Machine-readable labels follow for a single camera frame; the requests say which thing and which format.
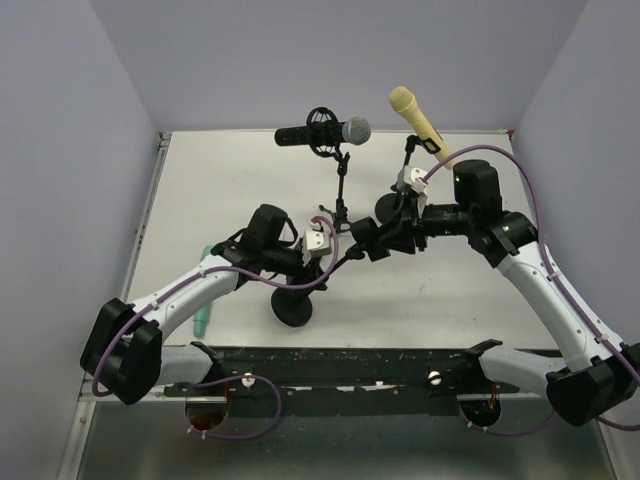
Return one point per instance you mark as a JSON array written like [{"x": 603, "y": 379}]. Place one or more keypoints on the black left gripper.
[{"x": 308, "y": 273}]

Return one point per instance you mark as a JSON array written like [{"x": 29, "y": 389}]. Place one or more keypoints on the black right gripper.
[{"x": 399, "y": 234}]

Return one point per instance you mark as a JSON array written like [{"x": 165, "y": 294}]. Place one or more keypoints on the black round-base clip stand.
[{"x": 292, "y": 309}]

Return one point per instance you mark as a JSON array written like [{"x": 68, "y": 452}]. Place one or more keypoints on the black tripod mic stand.
[{"x": 333, "y": 150}]

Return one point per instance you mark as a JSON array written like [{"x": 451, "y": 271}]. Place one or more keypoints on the black microphone with silver grille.
[{"x": 328, "y": 133}]

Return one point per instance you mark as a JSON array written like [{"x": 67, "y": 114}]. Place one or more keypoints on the mint green microphone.
[{"x": 201, "y": 321}]

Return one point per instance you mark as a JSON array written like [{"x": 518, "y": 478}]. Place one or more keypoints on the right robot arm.
[{"x": 596, "y": 371}]

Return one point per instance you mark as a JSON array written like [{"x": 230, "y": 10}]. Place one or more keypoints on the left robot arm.
[{"x": 126, "y": 355}]

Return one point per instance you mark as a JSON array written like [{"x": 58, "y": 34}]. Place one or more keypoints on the black round-base stand, yellow mic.
[{"x": 388, "y": 204}]

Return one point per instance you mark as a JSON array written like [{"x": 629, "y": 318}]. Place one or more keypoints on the cream yellow microphone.
[{"x": 404, "y": 104}]

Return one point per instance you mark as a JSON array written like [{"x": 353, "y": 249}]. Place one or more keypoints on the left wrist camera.
[{"x": 315, "y": 243}]

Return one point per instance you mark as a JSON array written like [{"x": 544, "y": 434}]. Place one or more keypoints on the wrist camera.
[
  {"x": 315, "y": 243},
  {"x": 411, "y": 180}
]

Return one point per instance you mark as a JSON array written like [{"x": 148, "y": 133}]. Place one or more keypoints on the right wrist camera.
[{"x": 411, "y": 180}]

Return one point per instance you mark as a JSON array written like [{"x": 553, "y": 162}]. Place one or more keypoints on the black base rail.
[{"x": 330, "y": 382}]

